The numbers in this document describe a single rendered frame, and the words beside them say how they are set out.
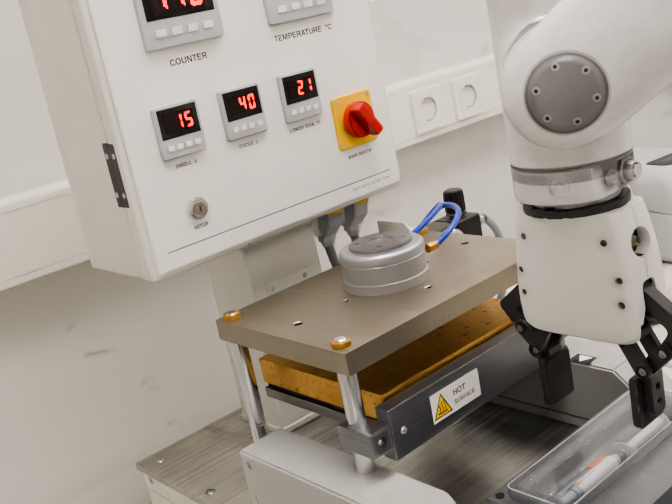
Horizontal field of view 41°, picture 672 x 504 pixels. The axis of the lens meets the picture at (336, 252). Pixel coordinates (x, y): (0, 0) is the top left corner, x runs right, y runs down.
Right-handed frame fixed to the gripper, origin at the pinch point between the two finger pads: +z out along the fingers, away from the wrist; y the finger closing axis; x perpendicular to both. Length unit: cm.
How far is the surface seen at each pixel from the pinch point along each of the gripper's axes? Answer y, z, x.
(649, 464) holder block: -3.6, 5.0, 0.2
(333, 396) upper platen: 19.8, 0.1, 10.1
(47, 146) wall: 73, -21, 7
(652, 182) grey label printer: 47, 10, -88
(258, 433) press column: 28.7, 4.7, 12.9
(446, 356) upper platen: 13.5, -1.4, 2.2
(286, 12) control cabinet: 33.9, -31.6, -4.4
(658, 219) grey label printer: 46, 16, -87
